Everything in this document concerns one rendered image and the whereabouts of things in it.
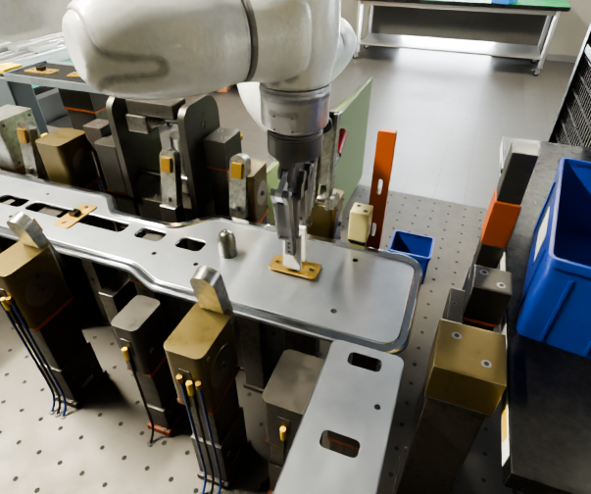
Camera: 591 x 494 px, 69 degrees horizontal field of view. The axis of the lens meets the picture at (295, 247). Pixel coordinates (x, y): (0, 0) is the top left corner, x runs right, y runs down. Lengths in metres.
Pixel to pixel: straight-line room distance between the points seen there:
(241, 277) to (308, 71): 0.35
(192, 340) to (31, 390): 0.56
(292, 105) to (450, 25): 6.47
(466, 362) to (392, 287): 0.21
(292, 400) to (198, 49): 0.42
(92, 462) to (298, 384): 0.46
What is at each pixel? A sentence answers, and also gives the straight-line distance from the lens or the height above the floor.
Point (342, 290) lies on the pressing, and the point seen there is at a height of 1.00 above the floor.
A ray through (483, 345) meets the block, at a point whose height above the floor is 1.06.
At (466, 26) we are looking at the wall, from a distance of 6.96.
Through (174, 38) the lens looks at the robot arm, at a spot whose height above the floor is 1.38.
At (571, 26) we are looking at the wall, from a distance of 7.01.
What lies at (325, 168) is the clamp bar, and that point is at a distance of 0.77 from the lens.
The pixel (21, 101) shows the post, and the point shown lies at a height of 1.08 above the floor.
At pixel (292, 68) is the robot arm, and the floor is 1.34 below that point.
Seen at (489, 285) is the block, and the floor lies 1.08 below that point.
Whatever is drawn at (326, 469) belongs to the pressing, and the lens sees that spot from 0.52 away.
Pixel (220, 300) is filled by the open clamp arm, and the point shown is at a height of 1.07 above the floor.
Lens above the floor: 1.47
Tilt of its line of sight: 37 degrees down
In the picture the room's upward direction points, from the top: straight up
